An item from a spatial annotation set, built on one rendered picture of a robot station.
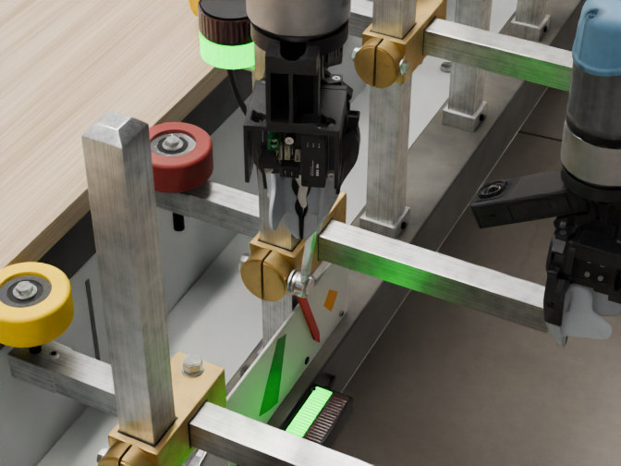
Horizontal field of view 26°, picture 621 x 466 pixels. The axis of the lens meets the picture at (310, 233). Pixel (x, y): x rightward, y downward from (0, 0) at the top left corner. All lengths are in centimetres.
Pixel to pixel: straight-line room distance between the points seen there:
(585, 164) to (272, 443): 35
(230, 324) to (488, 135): 43
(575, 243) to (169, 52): 57
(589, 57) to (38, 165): 58
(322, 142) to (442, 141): 76
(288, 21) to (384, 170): 59
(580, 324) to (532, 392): 115
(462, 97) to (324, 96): 74
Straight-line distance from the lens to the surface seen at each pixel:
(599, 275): 120
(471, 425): 232
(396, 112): 146
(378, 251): 130
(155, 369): 110
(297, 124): 97
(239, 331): 157
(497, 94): 183
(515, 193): 119
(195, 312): 160
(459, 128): 176
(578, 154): 112
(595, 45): 106
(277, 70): 95
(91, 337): 146
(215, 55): 118
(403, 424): 231
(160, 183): 135
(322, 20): 95
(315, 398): 138
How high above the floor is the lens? 170
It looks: 39 degrees down
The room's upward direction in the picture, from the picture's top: straight up
